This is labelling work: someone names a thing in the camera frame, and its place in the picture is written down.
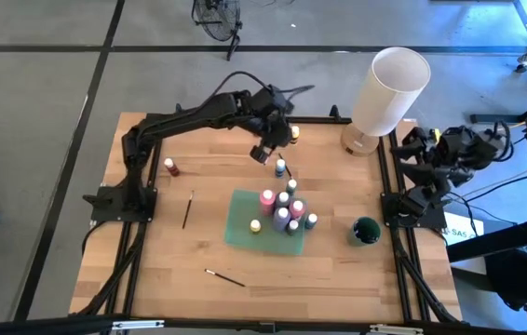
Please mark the black floor fan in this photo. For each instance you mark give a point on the black floor fan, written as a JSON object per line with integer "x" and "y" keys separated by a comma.
{"x": 233, "y": 42}

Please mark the large purple paint bottle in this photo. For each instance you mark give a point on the large purple paint bottle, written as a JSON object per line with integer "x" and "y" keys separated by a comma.
{"x": 282, "y": 219}

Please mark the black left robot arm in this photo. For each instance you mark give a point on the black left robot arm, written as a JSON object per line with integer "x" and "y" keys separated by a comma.
{"x": 175, "y": 121}

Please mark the teal plastic tray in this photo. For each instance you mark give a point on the teal plastic tray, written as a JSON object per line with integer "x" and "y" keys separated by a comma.
{"x": 245, "y": 232}

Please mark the large grey paint bottle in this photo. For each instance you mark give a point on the large grey paint bottle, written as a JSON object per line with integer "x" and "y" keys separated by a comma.
{"x": 283, "y": 199}

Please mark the silver rail bracket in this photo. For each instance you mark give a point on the silver rail bracket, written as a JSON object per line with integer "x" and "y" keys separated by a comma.
{"x": 138, "y": 325}
{"x": 396, "y": 330}

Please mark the black camera rail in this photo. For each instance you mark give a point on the black camera rail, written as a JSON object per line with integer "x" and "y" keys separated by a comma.
{"x": 35, "y": 328}

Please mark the white printed sign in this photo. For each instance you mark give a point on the white printed sign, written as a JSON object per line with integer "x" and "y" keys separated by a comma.
{"x": 463, "y": 232}

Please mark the dark green cup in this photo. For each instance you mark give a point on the dark green cup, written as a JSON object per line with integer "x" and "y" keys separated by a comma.
{"x": 365, "y": 231}

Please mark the small yellow paint bottle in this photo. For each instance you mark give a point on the small yellow paint bottle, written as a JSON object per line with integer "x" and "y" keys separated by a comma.
{"x": 295, "y": 135}
{"x": 255, "y": 226}

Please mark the small dark green paint bottle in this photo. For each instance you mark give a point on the small dark green paint bottle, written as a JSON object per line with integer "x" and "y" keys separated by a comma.
{"x": 293, "y": 227}

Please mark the white shade table lamp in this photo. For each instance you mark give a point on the white shade table lamp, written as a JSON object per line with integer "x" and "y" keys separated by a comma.
{"x": 384, "y": 97}

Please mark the small dark red paint bottle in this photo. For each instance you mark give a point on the small dark red paint bottle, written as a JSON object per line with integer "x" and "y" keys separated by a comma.
{"x": 171, "y": 167}

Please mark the large red paint bottle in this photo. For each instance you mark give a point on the large red paint bottle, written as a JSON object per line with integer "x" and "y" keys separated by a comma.
{"x": 297, "y": 209}

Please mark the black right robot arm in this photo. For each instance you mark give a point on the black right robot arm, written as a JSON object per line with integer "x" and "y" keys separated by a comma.
{"x": 473, "y": 149}

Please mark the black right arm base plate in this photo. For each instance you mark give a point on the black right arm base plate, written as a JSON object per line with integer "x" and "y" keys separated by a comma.
{"x": 436, "y": 222}

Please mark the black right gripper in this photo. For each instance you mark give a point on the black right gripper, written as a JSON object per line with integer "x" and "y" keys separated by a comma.
{"x": 449, "y": 156}

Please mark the large pink paint bottle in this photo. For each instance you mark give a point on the large pink paint bottle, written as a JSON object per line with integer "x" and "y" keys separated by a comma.
{"x": 267, "y": 203}

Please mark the small light blue paint bottle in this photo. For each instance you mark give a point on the small light blue paint bottle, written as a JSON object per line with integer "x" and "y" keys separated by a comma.
{"x": 311, "y": 221}

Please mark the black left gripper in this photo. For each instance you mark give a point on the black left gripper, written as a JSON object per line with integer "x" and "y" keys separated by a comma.
{"x": 273, "y": 121}

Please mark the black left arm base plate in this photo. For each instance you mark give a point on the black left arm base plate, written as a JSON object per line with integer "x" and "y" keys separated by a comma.
{"x": 100, "y": 211}

